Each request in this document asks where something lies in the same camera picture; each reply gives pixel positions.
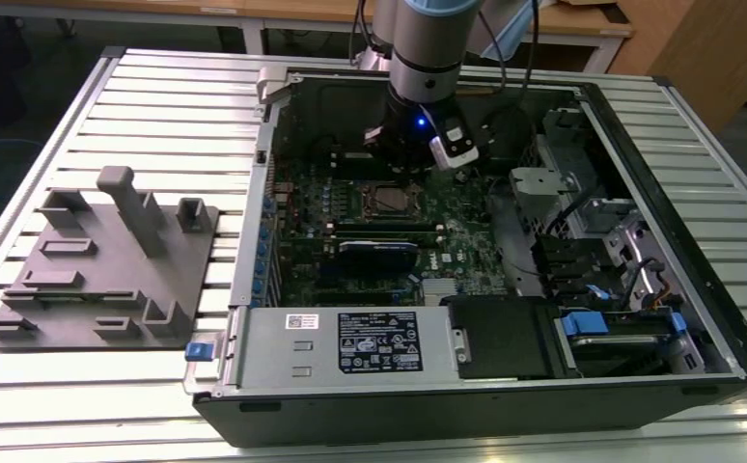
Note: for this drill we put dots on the wooden desk white frame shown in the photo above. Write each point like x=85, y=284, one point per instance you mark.
x=579, y=24
x=154, y=4

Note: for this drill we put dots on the silver metal drive cage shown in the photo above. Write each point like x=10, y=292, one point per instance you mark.
x=542, y=185

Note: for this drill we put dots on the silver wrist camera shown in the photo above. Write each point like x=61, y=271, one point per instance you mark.
x=453, y=144
x=371, y=58

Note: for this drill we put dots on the green motherboard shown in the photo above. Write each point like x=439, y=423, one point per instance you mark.
x=471, y=241

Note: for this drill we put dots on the black graphics card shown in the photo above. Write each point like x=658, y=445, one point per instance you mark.
x=380, y=255

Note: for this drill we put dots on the grey parts rack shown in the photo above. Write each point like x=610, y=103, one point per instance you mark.
x=110, y=289

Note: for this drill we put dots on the hard disk in blue carrier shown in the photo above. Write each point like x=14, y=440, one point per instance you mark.
x=583, y=322

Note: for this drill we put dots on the silver chipset heatsink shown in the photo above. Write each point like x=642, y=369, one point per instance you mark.
x=441, y=286

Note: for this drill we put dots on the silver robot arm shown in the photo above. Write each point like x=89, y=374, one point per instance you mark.
x=425, y=48

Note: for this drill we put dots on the silver power supply unit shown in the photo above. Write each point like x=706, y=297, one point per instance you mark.
x=270, y=357

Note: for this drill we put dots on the wooden cabinet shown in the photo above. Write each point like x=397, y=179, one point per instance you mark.
x=722, y=58

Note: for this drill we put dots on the silver CPU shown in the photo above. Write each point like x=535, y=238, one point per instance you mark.
x=389, y=198

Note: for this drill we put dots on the blue case latch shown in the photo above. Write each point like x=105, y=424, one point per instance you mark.
x=198, y=351

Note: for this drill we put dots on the black open PC case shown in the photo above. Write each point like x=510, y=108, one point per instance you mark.
x=412, y=419

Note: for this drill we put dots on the black plastic fan shroud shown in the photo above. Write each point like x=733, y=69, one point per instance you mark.
x=503, y=337

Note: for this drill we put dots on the black plastic disk bay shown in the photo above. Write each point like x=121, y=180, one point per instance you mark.
x=570, y=263

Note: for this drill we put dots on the CPU socket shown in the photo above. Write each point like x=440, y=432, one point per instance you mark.
x=412, y=218

